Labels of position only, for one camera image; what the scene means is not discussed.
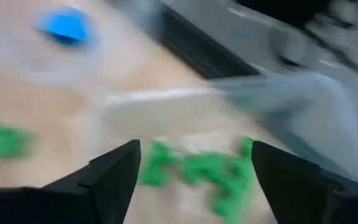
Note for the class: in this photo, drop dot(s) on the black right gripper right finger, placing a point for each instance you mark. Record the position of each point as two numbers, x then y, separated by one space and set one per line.
315 196

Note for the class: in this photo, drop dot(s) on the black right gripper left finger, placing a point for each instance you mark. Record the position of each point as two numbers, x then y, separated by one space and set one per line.
82 196

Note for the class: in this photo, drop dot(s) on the blue toy block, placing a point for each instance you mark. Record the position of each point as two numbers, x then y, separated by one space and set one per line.
67 28

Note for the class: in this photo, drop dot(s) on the clear plastic bin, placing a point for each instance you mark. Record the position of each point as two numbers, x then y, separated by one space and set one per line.
26 62
291 124

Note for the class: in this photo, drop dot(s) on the black partition panel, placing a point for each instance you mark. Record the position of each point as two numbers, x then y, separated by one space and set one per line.
284 9

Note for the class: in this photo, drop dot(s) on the black aluminium table frame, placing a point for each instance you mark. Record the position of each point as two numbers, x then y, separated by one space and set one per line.
197 53

